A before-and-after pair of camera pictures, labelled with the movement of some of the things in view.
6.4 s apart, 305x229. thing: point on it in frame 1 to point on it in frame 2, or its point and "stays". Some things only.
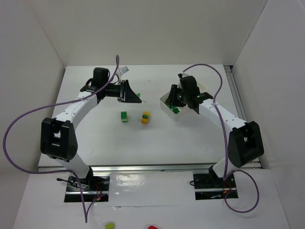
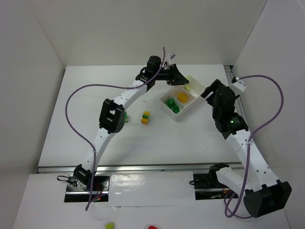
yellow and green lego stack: [145, 117] stays
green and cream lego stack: [124, 116] stays
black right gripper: [173, 96] to [212, 89]
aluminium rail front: [152, 169] stays
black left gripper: [122, 90] to [172, 74]
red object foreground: [152, 227] stays
